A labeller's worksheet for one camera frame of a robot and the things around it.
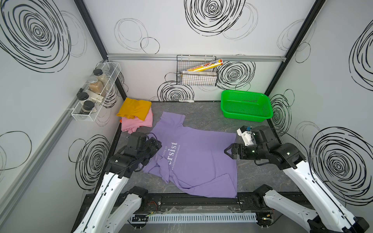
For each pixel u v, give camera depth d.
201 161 0.88
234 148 0.60
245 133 0.63
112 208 0.43
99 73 0.73
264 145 0.50
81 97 0.62
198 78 0.87
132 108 1.02
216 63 0.89
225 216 0.71
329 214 0.38
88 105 0.64
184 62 0.96
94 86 0.70
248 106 1.16
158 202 0.73
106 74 0.92
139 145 0.53
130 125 0.99
